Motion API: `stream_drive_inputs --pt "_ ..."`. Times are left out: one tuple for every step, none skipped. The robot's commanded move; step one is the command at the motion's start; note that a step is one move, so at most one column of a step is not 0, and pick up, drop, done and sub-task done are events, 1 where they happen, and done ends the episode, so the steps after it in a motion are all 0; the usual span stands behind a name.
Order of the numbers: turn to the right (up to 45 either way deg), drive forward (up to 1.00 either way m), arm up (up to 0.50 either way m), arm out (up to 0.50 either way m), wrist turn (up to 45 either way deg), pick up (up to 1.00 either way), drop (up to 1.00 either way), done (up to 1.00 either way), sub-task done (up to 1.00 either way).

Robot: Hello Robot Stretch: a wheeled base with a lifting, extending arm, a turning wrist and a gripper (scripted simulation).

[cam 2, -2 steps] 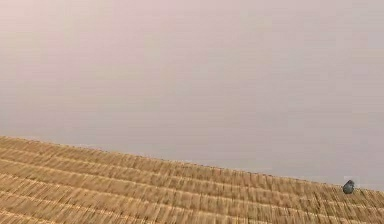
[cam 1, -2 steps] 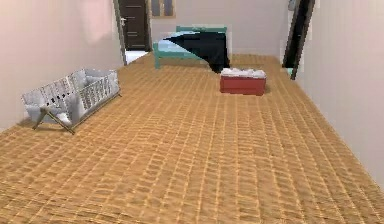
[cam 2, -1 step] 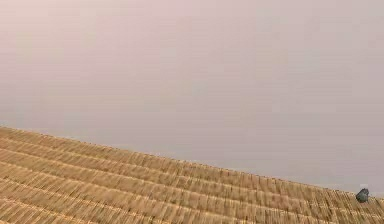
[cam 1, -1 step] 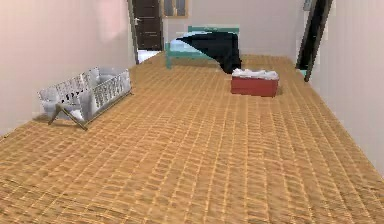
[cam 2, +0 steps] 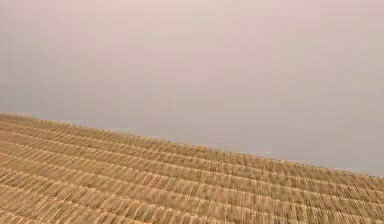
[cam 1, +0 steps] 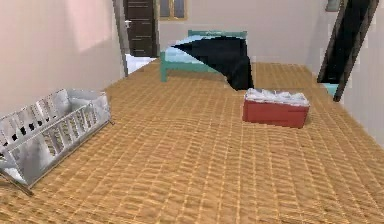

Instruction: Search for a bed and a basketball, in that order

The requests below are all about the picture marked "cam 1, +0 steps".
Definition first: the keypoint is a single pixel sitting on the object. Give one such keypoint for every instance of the teal framed bed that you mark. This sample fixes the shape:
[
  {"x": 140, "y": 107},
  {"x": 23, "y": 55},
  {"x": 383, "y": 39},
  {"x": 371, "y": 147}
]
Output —
[{"x": 176, "y": 57}]

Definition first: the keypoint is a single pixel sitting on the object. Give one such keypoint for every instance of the black blanket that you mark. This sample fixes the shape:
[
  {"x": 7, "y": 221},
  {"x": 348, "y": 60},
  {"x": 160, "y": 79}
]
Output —
[{"x": 230, "y": 58}]

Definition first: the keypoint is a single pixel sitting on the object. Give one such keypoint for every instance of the red box with white top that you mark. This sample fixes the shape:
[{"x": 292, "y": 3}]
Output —
[{"x": 274, "y": 112}]

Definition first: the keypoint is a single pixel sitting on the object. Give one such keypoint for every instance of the dark brown room door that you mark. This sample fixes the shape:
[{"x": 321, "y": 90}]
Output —
[{"x": 141, "y": 26}]

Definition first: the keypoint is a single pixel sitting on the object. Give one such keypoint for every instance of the yellow framed window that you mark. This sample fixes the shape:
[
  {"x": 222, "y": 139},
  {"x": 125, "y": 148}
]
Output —
[{"x": 172, "y": 9}]

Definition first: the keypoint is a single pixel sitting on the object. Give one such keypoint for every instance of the grey slatted crib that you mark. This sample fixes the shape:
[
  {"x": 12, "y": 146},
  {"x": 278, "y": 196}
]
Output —
[{"x": 50, "y": 133}]

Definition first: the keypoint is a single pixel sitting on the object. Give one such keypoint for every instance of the grey framed picture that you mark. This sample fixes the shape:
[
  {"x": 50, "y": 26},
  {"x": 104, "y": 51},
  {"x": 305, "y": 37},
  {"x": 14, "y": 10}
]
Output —
[{"x": 332, "y": 4}]

